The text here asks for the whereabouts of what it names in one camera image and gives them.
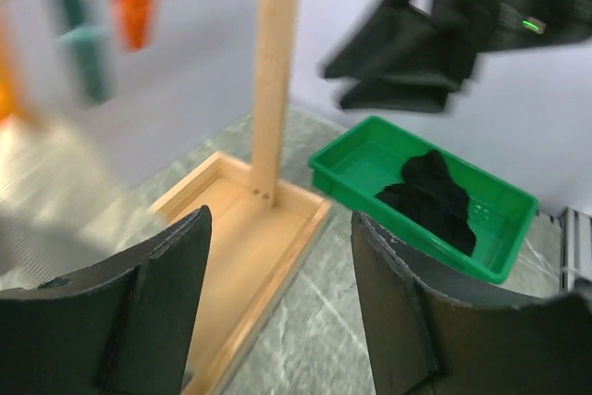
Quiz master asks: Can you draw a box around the wooden hanging rack frame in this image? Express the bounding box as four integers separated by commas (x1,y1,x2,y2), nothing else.
154,0,330,394

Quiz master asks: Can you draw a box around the orange clip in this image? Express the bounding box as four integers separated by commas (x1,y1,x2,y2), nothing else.
105,0,166,54

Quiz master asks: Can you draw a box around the black garment in bin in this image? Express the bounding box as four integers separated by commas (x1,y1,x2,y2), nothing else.
376,149,476,256

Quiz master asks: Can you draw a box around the aluminium mounting rail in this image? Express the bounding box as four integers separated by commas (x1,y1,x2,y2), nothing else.
560,207,592,291

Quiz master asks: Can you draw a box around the teal clip front left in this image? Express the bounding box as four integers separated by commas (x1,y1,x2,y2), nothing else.
53,0,113,105

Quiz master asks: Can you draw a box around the green plastic bin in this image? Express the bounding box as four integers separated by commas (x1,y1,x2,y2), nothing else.
309,117,538,284

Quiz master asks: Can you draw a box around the taupe underwear beige waistband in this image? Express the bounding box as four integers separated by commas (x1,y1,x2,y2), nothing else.
1,117,166,290

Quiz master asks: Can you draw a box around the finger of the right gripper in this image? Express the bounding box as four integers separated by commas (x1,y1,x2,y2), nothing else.
321,6,481,83
337,79,462,114

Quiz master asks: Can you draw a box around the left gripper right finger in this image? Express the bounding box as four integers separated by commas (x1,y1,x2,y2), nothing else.
351,212,591,394

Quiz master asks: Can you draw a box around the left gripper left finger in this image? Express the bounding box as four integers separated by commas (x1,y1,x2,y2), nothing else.
1,206,212,394

